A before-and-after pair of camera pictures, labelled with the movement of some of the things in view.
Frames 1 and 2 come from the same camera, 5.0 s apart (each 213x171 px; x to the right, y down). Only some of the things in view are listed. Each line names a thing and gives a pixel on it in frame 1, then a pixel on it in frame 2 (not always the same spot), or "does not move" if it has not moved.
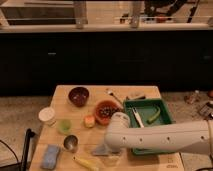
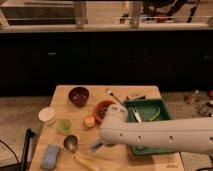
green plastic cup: [64, 126] does not move
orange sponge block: [89, 121] does not move
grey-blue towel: [104, 150] → [97, 144]
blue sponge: [50, 157] does not move
